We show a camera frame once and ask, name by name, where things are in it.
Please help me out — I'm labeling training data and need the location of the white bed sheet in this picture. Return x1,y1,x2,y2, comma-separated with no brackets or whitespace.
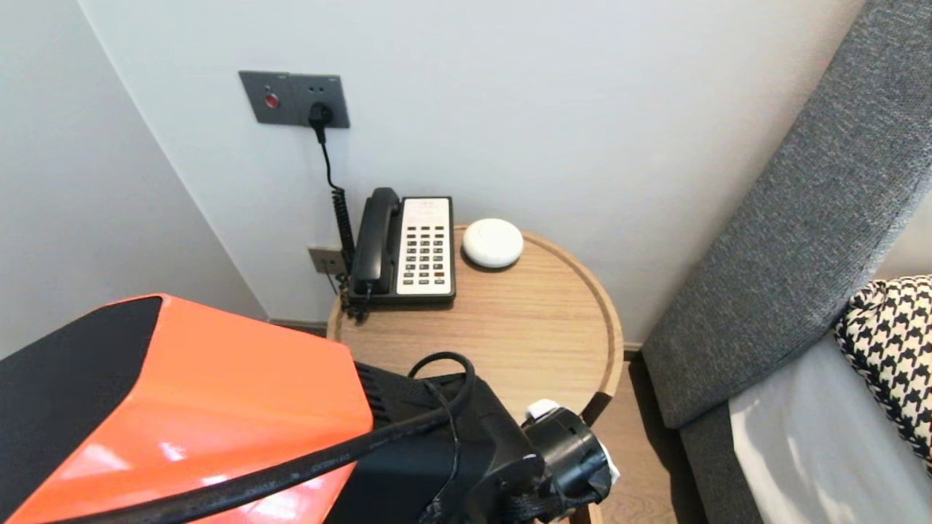
728,331,932,524

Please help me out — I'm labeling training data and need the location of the flat white dome device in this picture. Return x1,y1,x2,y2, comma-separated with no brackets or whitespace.
462,218,524,269

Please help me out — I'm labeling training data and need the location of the grey wall socket panel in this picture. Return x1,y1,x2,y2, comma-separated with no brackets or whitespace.
288,73,351,130

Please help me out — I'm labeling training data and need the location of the black plug coiled power cord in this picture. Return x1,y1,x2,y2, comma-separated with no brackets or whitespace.
309,102,358,276

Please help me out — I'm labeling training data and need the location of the round wooden bedside table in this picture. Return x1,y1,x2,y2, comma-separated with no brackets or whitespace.
326,224,625,430

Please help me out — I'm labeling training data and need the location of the black coiled handset cord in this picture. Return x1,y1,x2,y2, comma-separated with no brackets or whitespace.
339,280,374,322

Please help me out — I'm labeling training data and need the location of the black braided sleeve cable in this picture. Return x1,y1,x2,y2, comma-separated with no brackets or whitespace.
502,491,591,524

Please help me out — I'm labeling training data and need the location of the grey fabric headboard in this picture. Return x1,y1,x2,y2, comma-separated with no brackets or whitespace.
641,0,932,524

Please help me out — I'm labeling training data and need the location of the beige phone wall plate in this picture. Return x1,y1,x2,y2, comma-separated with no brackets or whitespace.
307,246,349,276

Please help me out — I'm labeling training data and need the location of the black white desk telephone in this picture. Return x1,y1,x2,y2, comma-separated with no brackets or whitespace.
348,195,457,305

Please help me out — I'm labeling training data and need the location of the black telephone handset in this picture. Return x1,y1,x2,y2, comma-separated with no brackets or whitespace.
352,187,403,295

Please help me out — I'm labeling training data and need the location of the grey switch panel red button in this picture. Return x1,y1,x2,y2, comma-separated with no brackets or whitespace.
240,71,292,126

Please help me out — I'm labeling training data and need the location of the black white houndstooth pillow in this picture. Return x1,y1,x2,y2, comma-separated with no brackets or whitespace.
832,275,932,477

